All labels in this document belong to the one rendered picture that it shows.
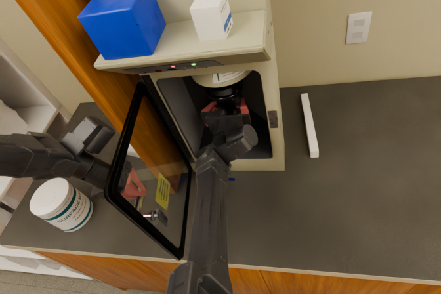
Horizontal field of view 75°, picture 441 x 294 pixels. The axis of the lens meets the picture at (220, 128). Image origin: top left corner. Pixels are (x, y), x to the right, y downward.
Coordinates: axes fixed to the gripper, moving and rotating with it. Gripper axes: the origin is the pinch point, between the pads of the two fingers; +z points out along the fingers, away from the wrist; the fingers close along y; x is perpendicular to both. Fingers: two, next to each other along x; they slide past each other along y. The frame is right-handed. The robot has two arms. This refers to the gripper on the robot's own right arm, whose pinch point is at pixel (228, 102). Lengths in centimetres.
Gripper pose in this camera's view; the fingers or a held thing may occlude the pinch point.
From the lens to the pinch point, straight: 87.8
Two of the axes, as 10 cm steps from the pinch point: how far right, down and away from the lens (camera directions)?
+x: 2.3, 6.4, 7.3
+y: -9.7, 0.6, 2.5
